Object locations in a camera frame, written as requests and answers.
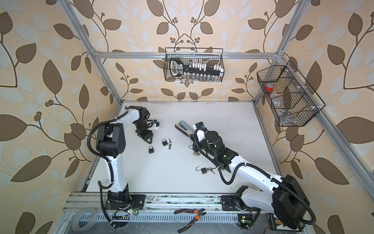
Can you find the black socket tool set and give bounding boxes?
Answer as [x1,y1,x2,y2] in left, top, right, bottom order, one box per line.
[168,58,225,77]

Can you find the wire basket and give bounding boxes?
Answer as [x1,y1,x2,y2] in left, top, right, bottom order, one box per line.
[163,47,225,82]
[257,61,325,127]

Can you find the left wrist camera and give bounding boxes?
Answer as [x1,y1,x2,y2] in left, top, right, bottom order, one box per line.
[147,120,160,130]

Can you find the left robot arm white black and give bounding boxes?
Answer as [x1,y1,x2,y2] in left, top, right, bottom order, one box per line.
[87,106,159,229]

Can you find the back wire basket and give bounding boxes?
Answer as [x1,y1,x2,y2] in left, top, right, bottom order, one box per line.
[163,47,225,82]

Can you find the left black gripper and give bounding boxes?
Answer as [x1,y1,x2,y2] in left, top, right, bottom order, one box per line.
[133,120,154,143]

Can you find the right wire basket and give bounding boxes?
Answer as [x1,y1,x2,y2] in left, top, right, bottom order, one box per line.
[257,61,325,127]

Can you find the brass padlock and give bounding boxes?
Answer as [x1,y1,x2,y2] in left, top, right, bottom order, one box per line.
[189,145,200,156]

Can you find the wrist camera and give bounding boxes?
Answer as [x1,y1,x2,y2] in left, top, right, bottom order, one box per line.
[193,121,208,139]
[147,120,160,130]

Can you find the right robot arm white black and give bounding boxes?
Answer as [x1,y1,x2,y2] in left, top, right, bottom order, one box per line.
[189,126,317,230]

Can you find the clear tape roll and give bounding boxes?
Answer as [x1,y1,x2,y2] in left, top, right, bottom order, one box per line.
[71,208,99,232]

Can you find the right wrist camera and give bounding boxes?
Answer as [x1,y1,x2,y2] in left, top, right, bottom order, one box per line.
[193,121,208,139]

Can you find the red capped item in basket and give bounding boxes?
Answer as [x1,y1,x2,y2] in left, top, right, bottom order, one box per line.
[265,83,275,93]

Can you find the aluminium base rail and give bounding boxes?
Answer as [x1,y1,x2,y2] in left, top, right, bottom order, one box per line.
[60,191,273,224]

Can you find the orange black pliers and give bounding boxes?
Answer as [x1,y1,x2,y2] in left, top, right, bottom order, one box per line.
[173,208,206,234]

